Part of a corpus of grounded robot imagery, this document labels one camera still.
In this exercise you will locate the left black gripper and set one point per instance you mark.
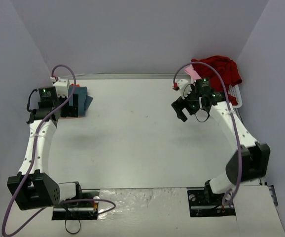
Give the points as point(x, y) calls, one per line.
point(67, 108)

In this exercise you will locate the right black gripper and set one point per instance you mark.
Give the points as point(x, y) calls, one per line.
point(186, 104)

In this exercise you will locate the blue-grey t shirt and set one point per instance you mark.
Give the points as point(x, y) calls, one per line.
point(84, 100)

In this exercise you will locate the orange t shirt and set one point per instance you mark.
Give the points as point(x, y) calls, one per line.
point(61, 100)

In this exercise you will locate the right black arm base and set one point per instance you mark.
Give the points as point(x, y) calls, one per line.
point(200, 206)

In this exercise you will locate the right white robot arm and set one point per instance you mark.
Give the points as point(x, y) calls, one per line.
point(249, 159)

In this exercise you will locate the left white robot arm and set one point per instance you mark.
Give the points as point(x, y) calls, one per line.
point(32, 186)

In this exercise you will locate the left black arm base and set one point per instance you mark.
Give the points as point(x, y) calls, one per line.
point(74, 211)

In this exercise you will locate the pink t shirt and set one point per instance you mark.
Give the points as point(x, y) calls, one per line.
point(192, 73)

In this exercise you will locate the white plastic laundry basket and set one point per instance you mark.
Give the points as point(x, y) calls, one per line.
point(235, 96)

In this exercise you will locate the dark red t shirt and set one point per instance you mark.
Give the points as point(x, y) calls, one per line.
point(226, 67)

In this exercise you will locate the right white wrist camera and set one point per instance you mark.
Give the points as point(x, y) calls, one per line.
point(184, 87)

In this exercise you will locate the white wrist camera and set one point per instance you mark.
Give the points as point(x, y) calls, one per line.
point(61, 85)
point(184, 87)

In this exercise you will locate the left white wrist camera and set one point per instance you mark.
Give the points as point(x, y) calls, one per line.
point(61, 85)

